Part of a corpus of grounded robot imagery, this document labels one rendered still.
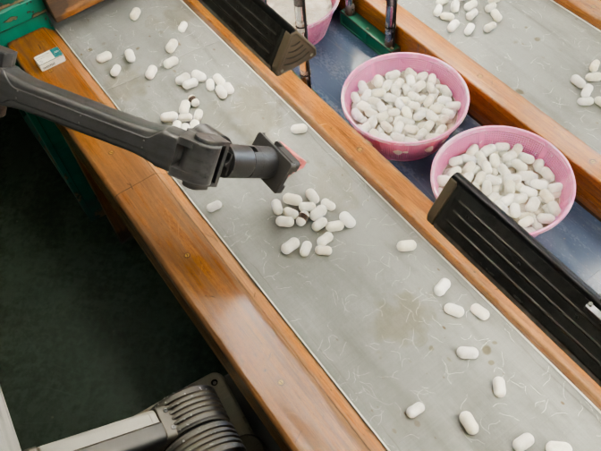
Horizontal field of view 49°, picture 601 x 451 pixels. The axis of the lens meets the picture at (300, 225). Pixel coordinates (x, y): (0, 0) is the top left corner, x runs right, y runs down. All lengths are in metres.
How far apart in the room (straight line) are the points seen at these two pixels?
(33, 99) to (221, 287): 0.43
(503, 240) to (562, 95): 0.74
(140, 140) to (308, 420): 0.51
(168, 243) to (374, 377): 0.45
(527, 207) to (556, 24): 0.53
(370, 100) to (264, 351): 0.62
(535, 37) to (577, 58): 0.11
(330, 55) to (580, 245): 0.73
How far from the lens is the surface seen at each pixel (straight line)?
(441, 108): 1.45
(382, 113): 1.43
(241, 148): 1.11
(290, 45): 1.06
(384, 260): 1.21
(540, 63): 1.59
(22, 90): 1.15
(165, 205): 1.30
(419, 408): 1.08
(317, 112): 1.41
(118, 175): 1.38
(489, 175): 1.34
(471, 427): 1.08
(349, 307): 1.17
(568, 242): 1.37
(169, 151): 1.06
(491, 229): 0.84
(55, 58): 1.66
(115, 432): 1.05
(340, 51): 1.68
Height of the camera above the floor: 1.78
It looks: 56 degrees down
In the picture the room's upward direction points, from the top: 7 degrees counter-clockwise
